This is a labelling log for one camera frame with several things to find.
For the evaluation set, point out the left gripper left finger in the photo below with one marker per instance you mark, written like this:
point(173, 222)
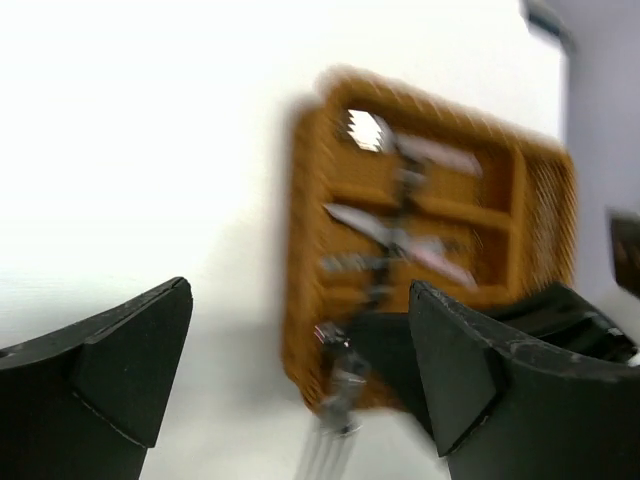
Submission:
point(87, 401)

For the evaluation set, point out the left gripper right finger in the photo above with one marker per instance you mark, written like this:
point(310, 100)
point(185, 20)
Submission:
point(506, 405)

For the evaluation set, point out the fork with black handle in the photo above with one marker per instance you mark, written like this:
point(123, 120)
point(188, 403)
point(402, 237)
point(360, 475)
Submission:
point(371, 341)

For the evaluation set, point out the knife with pink handle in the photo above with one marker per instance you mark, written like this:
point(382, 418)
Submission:
point(428, 250)

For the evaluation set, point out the knife with black handle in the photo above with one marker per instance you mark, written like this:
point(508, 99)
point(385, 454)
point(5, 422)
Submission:
point(354, 261)

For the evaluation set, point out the woven wicker cutlery tray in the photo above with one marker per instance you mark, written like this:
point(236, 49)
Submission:
point(518, 217)

